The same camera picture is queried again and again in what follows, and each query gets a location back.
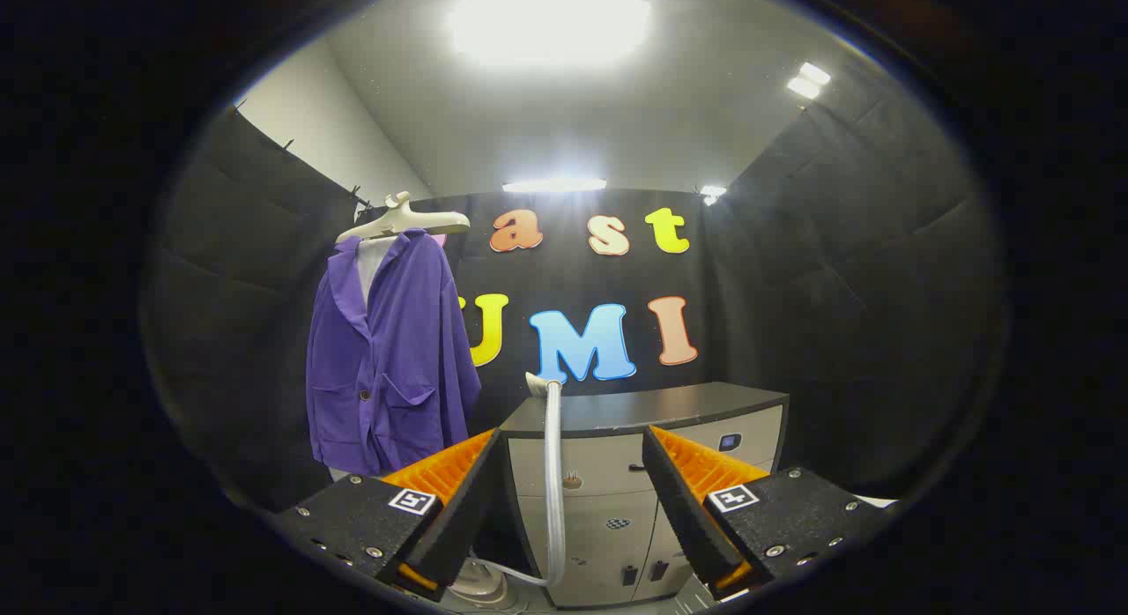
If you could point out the purple jacket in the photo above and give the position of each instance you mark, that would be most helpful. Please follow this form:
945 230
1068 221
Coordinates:
397 368

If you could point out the white clothes hanger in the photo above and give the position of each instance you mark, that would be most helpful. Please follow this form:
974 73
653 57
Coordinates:
414 218

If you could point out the grey cabinet with black top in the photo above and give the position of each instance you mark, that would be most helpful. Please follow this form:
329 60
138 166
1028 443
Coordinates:
608 500

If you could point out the double ceiling light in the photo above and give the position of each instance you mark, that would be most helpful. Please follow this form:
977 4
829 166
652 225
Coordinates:
809 80

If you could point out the large ceiling light panel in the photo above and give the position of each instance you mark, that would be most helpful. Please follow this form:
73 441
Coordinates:
551 20

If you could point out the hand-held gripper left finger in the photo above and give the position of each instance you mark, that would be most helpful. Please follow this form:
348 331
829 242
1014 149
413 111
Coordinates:
463 518

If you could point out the white garment steamer base unit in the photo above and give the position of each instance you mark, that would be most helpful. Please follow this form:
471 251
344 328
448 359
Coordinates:
480 587

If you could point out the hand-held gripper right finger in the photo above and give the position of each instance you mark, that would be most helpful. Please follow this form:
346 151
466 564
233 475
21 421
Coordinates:
683 509

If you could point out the white shirt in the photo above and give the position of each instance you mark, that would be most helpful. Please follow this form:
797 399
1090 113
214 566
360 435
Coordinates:
370 263

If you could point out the small ceiling light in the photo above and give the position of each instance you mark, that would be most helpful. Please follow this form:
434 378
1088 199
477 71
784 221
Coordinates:
712 193

